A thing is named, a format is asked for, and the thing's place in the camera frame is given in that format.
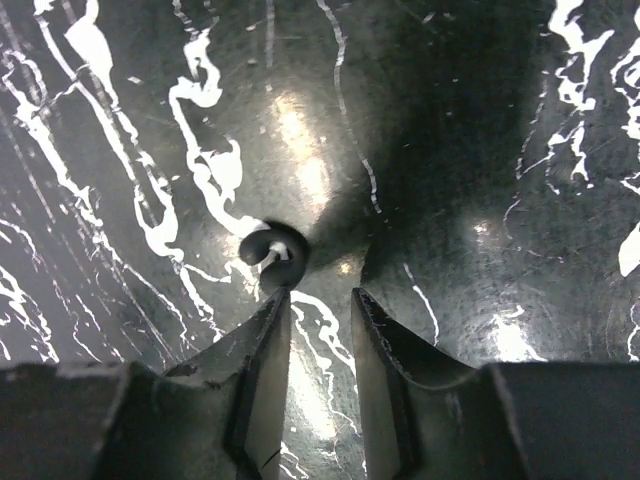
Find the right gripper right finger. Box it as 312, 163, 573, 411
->
351, 288, 639, 479

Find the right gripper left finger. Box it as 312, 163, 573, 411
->
1, 289, 291, 479

